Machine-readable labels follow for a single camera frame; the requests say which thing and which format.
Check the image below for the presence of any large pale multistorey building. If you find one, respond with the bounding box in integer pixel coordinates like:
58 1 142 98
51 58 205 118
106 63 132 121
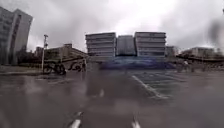
84 31 168 62

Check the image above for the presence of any blue low hedge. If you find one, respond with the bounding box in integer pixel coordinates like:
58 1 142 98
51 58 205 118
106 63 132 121
99 57 177 71

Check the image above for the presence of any low building with sloped roof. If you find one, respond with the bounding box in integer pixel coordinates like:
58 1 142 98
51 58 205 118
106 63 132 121
34 43 90 71

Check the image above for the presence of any robot's own part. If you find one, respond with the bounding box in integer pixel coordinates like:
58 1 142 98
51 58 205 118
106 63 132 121
131 119 142 128
68 118 82 128

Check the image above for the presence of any pale pole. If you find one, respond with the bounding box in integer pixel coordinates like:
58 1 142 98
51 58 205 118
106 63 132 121
40 33 49 73

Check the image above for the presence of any person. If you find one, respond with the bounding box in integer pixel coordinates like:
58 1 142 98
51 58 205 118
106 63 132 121
182 59 190 73

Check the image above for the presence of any low pale building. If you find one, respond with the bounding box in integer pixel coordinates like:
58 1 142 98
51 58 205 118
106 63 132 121
181 46 221 60

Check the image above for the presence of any tall grey building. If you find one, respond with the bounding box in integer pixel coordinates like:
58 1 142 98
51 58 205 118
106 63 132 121
0 6 34 66

